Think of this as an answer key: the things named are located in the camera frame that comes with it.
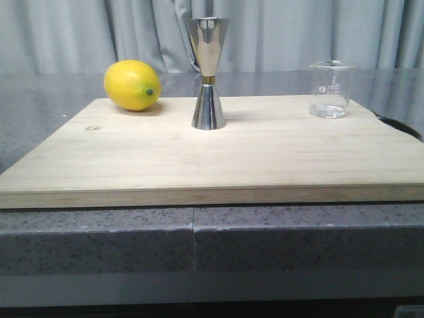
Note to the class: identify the wooden cutting board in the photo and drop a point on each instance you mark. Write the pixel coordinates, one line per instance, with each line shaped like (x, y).
(272, 150)

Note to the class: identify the steel double jigger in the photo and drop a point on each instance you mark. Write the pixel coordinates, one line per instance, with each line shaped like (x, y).
(207, 37)

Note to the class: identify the yellow lemon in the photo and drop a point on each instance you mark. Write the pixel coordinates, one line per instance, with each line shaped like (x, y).
(132, 85)

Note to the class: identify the grey curtain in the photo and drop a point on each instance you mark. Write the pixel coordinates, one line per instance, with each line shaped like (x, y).
(85, 37)

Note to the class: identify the clear glass beaker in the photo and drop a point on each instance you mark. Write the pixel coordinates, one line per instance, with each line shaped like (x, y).
(330, 88)

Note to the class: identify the black cutting board handle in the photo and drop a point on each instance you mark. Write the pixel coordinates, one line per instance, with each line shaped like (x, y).
(399, 126)

